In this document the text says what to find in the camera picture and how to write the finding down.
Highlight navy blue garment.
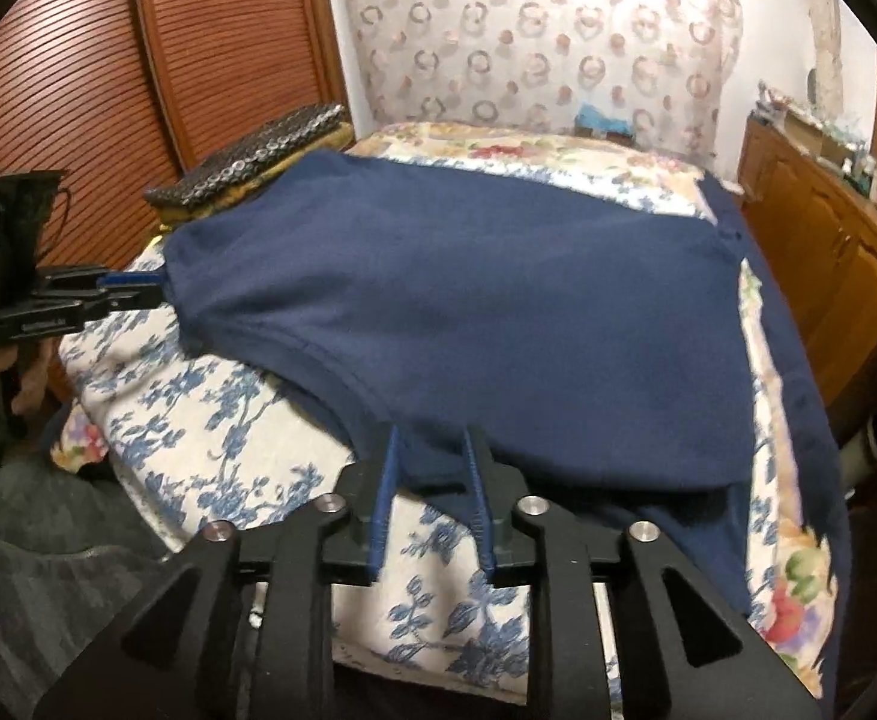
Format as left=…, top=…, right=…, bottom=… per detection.
left=163, top=151, right=754, bottom=491

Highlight left hand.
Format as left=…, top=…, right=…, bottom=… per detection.
left=0, top=338, right=57, bottom=433

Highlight black circle-patterned folded cloth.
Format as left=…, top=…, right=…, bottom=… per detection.
left=143, top=103, right=351, bottom=211

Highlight blue floral white quilt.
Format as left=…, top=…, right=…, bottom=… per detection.
left=55, top=234, right=774, bottom=706

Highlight brown louvered wardrobe doors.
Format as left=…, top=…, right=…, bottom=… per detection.
left=0, top=0, right=345, bottom=266

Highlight pink floral cream bedspread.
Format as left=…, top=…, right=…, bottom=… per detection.
left=47, top=120, right=837, bottom=699

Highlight navy blue bed sheet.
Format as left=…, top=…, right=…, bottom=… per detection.
left=699, top=174, right=852, bottom=718

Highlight teal item behind bed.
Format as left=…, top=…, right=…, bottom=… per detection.
left=573, top=103, right=635, bottom=138

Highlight wooden sideboard cabinet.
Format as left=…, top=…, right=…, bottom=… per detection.
left=738, top=117, right=877, bottom=405

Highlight circle-patterned cloth headboard cover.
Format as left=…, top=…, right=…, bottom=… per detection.
left=345, top=0, right=743, bottom=167

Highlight beige tied curtain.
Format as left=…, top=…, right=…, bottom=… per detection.
left=808, top=0, right=843, bottom=121

